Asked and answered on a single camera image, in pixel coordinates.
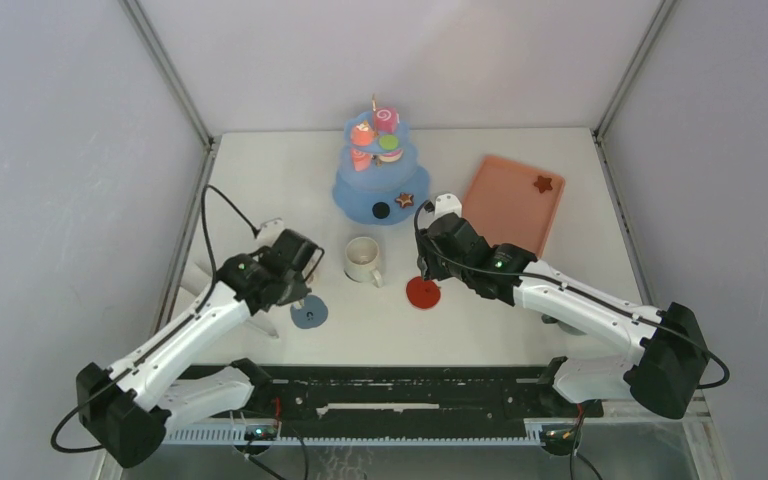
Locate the blue-grey round coaster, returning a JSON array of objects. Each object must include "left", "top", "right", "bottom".
[{"left": 290, "top": 294, "right": 329, "bottom": 330}]

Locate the white speckled mug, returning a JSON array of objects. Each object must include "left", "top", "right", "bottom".
[{"left": 343, "top": 237, "right": 384, "bottom": 288}]

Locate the green macaron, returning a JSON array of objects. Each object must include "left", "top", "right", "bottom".
[{"left": 378, "top": 134, "right": 400, "bottom": 151}]

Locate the pink rectangular tray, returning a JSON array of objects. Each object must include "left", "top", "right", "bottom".
[{"left": 460, "top": 155, "right": 565, "bottom": 256}]

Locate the aluminium frame post left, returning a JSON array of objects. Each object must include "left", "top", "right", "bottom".
[{"left": 118, "top": 0, "right": 216, "bottom": 150}]

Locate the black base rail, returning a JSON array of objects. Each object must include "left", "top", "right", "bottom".
[{"left": 118, "top": 364, "right": 710, "bottom": 458}]

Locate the pink frosted donut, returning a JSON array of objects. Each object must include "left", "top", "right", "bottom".
[{"left": 379, "top": 149, "right": 403, "bottom": 163}]

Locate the grey speckled mug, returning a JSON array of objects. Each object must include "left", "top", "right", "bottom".
[{"left": 541, "top": 314, "right": 585, "bottom": 336}]

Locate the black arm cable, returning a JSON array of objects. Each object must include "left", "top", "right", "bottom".
[
  {"left": 49, "top": 184, "right": 263, "bottom": 455},
  {"left": 413, "top": 198, "right": 733, "bottom": 392}
]

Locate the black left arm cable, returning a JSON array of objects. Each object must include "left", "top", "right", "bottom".
[{"left": 49, "top": 184, "right": 263, "bottom": 455}]

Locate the dark brown star cookie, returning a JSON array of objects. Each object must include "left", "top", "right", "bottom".
[{"left": 533, "top": 175, "right": 554, "bottom": 194}]

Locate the red apple-shaped coaster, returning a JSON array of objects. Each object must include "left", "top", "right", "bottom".
[{"left": 405, "top": 276, "right": 441, "bottom": 310}]

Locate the light pink swirl roll cake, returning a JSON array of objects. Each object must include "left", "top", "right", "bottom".
[{"left": 350, "top": 148, "right": 373, "bottom": 172}]

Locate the black sandwich cookie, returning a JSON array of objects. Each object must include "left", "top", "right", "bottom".
[{"left": 372, "top": 202, "right": 391, "bottom": 220}]

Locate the aluminium frame post right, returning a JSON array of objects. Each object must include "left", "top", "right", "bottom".
[{"left": 593, "top": 0, "right": 680, "bottom": 144}]

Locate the aluminium frame post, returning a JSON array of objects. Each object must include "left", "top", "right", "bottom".
[
  {"left": 118, "top": 0, "right": 216, "bottom": 150},
  {"left": 593, "top": 0, "right": 680, "bottom": 144}
]

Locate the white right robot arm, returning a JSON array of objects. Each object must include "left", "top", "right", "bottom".
[{"left": 413, "top": 193, "right": 723, "bottom": 420}]

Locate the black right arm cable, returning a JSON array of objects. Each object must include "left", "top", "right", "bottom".
[{"left": 413, "top": 198, "right": 733, "bottom": 392}]

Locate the blue three-tier cake stand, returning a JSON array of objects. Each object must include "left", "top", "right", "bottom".
[{"left": 332, "top": 100, "right": 431, "bottom": 226}]

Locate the star-shaped brown cookie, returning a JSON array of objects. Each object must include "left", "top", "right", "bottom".
[{"left": 394, "top": 192, "right": 415, "bottom": 209}]

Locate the magenta swirl roll cake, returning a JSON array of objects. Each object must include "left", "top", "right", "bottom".
[{"left": 373, "top": 107, "right": 400, "bottom": 135}]

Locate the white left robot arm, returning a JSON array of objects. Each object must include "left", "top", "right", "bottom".
[{"left": 76, "top": 219, "right": 324, "bottom": 468}]

